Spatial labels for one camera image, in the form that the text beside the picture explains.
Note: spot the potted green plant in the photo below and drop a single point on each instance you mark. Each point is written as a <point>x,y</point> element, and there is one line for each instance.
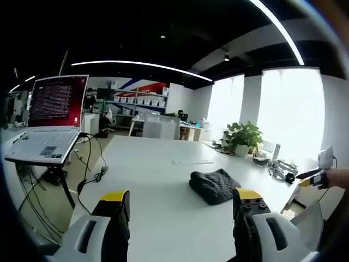
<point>244,136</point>

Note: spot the bright window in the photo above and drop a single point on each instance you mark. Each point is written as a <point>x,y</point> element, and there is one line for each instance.
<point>226,106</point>
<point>291,114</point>

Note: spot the black ceiling spot lamp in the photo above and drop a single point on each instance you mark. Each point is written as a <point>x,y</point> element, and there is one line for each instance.
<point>227,56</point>

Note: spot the white upright box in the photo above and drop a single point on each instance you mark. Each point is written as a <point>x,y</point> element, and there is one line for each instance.
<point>275,152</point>

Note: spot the white small robot gadget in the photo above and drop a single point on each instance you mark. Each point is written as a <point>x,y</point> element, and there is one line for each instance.
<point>280,169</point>

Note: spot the white cabinet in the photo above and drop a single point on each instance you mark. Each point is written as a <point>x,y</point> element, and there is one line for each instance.
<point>161,127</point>

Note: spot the black laptop stand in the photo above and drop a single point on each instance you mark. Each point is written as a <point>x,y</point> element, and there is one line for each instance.
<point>54,174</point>

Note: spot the dark grey towel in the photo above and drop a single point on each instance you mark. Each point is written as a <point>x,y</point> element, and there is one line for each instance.
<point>212,185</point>

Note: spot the long ceiling light strip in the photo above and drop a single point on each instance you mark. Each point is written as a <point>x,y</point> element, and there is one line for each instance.
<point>141,65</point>
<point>283,30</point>

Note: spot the shelf with white bins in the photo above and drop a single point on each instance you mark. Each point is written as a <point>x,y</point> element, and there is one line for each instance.
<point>141,102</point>

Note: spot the white laptop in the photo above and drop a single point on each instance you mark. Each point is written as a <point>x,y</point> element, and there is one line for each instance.
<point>57,109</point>

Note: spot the white black headset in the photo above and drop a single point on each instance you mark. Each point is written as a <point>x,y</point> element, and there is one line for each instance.
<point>259,161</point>

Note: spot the black monitor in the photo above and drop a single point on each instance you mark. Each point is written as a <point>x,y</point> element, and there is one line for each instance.
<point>105,93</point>

